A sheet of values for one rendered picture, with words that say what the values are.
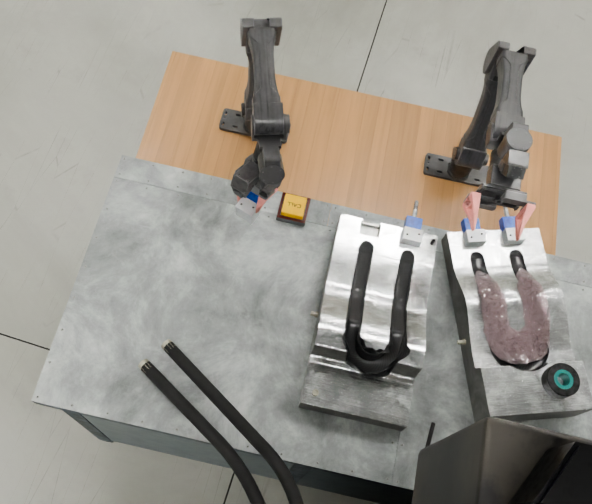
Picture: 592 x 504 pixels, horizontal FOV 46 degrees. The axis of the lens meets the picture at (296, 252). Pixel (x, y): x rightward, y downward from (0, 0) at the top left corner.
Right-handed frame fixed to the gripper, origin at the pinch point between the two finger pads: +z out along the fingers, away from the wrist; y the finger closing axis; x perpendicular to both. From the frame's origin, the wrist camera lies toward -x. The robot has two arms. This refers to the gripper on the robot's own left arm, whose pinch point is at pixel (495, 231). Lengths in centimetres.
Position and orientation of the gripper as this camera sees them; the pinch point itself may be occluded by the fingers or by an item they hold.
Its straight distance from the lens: 153.7
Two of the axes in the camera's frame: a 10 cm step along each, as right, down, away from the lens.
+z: -2.0, 9.0, -3.8
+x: -0.8, 3.7, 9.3
